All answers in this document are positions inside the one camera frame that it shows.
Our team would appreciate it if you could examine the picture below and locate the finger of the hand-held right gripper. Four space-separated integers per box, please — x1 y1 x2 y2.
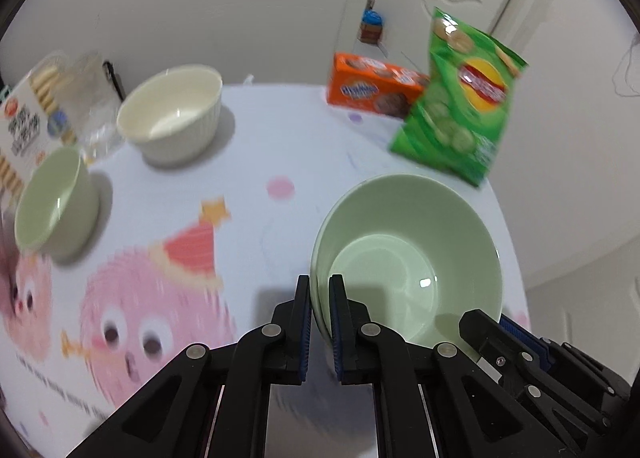
500 315 631 410
459 310 615 450

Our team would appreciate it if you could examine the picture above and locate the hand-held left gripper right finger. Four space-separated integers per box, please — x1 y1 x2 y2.
327 274 586 458

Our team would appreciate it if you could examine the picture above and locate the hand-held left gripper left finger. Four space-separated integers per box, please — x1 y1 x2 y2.
65 274 314 458

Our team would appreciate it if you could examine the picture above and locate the large green ribbed bowl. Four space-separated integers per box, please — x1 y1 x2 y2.
310 173 504 355

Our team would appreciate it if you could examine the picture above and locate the cream ribbed bowl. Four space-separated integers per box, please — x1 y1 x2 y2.
116 64 224 167

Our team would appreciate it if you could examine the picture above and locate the small green ribbed bowl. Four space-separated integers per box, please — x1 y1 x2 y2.
13 146 101 259

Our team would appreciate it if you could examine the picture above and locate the cartoon printed tablecloth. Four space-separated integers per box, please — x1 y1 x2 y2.
0 80 532 458

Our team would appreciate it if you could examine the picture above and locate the green chips bag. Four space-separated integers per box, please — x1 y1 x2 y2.
389 7 530 189

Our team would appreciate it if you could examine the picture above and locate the orange cookie box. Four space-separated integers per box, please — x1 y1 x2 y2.
327 52 431 120

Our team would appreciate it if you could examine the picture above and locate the clear glass cup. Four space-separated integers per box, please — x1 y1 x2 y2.
65 52 127 165

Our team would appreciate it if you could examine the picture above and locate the cardboard box with blue item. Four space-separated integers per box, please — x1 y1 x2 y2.
358 8 388 45

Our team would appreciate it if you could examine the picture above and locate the small black object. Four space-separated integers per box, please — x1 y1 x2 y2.
102 61 124 101

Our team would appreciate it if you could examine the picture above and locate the clear plastic biscuit box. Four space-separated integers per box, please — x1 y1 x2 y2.
0 50 82 199

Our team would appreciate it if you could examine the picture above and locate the white charger cable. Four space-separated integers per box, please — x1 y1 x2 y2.
611 40 640 99

